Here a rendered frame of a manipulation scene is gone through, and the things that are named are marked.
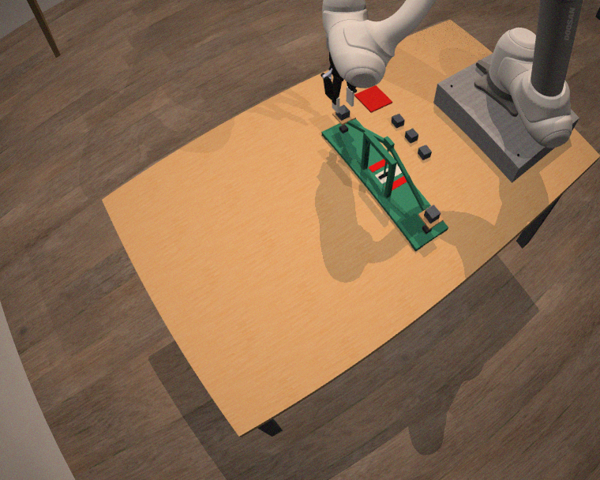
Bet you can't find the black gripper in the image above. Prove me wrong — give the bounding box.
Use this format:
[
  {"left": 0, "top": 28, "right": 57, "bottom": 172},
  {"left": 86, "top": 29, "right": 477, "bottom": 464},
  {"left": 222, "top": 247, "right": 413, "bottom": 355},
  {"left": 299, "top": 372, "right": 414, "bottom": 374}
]
[{"left": 321, "top": 52, "right": 357, "bottom": 114}]

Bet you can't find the red flat square plate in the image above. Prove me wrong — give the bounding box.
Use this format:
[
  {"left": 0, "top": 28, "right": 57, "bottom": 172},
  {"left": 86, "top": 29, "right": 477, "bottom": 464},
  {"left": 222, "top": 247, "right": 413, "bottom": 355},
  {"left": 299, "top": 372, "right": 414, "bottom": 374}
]
[{"left": 354, "top": 85, "right": 392, "bottom": 113}]

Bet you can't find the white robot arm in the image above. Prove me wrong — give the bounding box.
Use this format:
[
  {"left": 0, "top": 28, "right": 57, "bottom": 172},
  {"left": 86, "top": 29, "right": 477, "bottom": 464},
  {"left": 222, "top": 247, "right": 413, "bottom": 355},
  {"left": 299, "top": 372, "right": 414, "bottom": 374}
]
[{"left": 322, "top": 0, "right": 583, "bottom": 148}]

